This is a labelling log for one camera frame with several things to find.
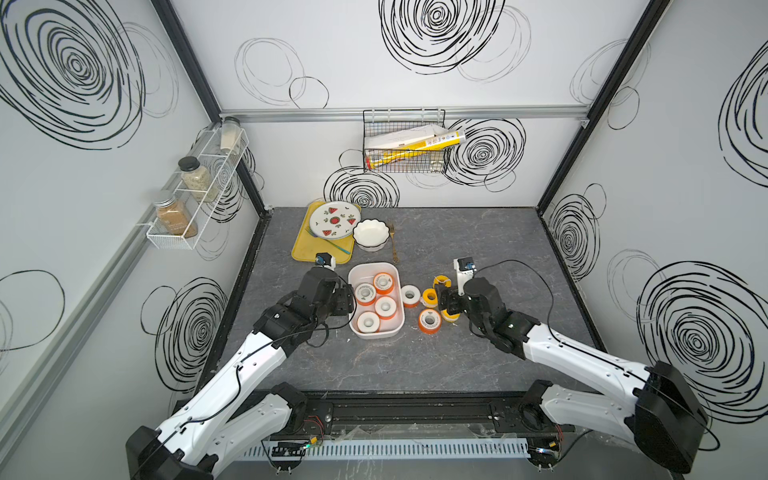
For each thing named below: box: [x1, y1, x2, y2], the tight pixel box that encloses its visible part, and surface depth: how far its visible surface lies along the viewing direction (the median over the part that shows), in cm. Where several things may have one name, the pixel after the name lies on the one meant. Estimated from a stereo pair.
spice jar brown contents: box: [154, 190, 198, 238], surface depth 64 cm
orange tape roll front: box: [418, 308, 442, 335], surface depth 91 cm
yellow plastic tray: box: [291, 201, 362, 265], surface depth 111 cm
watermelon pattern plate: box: [310, 201, 362, 240], surface depth 118 cm
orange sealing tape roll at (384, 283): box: [373, 272, 395, 295], surface depth 98 cm
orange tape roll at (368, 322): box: [356, 311, 381, 334], surface depth 90 cm
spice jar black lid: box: [178, 156, 218, 202], surface depth 72 cm
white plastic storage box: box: [348, 261, 405, 340], surface depth 95 cm
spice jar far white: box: [220, 116, 241, 155], surface depth 88 cm
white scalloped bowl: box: [352, 218, 391, 252], surface depth 114 cm
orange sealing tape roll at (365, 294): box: [354, 282, 376, 307], surface depth 95 cm
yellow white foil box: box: [365, 125, 465, 170], surface depth 88 cm
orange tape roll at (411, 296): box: [401, 284, 421, 308], surface depth 96 cm
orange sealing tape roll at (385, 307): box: [374, 296, 397, 320], surface depth 93 cm
